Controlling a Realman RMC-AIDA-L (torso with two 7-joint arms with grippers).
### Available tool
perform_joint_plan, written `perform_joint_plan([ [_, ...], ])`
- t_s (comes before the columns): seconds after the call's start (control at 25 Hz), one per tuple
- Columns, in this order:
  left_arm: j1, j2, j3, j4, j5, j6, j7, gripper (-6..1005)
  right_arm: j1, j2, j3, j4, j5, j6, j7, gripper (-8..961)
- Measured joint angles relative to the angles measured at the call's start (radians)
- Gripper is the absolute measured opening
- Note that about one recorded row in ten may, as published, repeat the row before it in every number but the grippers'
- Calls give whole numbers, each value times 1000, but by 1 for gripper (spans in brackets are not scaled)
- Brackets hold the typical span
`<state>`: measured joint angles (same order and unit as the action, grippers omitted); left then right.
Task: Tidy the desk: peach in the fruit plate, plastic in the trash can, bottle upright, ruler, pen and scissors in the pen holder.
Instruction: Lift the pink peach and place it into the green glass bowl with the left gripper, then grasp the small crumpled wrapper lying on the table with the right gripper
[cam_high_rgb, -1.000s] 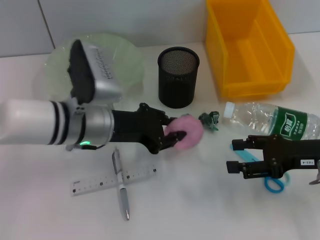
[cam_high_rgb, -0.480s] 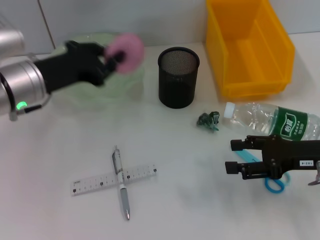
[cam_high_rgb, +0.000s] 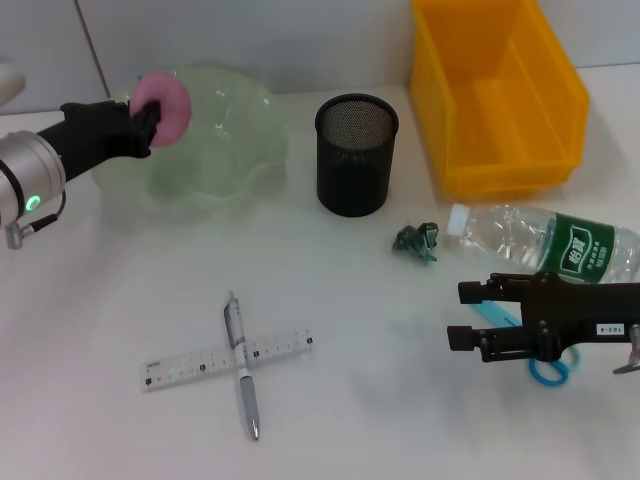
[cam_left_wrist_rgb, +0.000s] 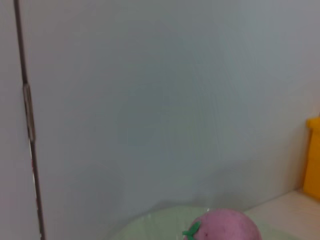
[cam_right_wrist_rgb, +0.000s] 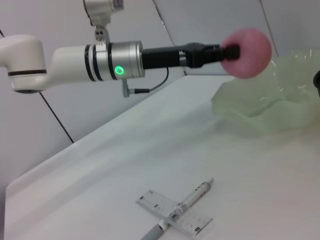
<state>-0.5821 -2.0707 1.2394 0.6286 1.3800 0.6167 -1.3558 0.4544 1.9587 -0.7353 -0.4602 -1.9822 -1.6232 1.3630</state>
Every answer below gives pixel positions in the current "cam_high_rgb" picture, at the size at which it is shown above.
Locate transparent plastic ruler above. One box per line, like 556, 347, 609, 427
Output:
139, 328, 316, 394

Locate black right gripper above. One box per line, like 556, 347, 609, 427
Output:
446, 272, 640, 364

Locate blue scissors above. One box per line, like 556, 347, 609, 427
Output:
469, 298, 584, 387

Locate clear green-label water bottle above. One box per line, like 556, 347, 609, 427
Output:
446, 203, 640, 286

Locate pink peach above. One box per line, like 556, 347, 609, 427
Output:
128, 71, 194, 149

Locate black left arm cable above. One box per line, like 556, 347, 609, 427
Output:
4, 192, 69, 249

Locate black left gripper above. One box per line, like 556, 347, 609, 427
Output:
37, 99, 164, 184

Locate black mesh pen holder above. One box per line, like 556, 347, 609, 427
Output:
314, 93, 400, 219

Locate green glass fruit bowl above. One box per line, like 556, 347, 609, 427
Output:
92, 63, 291, 226

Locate silver ballpoint pen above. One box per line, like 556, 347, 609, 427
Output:
222, 289, 262, 442

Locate yellow plastic bin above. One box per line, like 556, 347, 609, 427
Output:
410, 0, 591, 197

